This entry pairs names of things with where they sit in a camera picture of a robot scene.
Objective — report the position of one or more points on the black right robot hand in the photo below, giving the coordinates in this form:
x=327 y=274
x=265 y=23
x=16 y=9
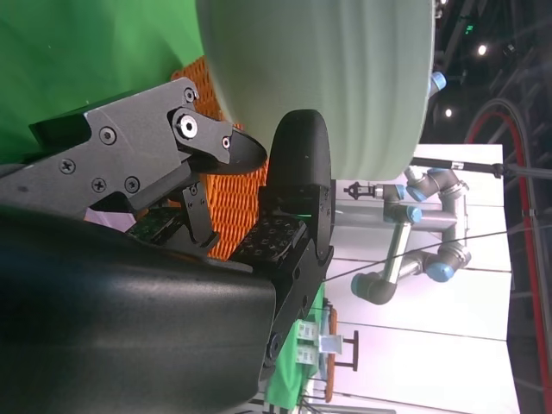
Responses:
x=129 y=323

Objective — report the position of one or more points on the grey bowl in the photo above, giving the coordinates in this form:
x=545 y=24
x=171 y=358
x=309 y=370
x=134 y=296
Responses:
x=323 y=64

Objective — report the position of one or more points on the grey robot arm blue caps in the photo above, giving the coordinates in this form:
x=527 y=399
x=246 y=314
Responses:
x=401 y=259

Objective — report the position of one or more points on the orange wicker basket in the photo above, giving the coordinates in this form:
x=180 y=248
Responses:
x=233 y=202

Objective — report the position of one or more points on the white box green label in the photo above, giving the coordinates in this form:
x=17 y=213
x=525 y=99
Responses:
x=308 y=331
x=307 y=354

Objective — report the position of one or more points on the clear plastic box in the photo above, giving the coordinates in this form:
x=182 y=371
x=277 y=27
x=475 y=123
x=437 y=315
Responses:
x=331 y=343

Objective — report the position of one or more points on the brown wooden stool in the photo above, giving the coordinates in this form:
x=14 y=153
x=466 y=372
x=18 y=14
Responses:
x=345 y=340
x=330 y=386

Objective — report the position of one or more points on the black boom pole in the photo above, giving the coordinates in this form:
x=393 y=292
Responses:
x=453 y=164

